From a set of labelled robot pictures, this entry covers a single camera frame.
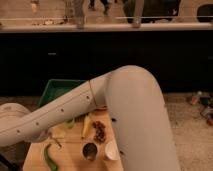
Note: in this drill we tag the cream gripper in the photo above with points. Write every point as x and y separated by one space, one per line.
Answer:
58 132

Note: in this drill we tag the silver metal fork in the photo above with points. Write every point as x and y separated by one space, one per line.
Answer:
55 141

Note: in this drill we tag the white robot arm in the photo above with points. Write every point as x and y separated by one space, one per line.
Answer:
134 100

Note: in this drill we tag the green plastic tray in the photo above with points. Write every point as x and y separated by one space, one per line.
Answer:
56 88

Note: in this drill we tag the small green cup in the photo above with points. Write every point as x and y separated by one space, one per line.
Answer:
70 124

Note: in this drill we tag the yellow banana piece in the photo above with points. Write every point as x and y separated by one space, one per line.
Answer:
86 126

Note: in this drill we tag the small metal cup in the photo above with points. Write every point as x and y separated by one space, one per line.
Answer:
90 151

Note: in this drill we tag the brown dried fruit cluster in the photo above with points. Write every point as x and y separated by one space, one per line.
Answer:
100 134

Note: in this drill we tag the orange bowl with egg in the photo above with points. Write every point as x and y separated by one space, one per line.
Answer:
102 108

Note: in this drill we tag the white ceramic cup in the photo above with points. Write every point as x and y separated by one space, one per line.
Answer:
111 151

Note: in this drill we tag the dark counter cabinet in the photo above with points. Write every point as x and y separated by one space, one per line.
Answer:
181 61

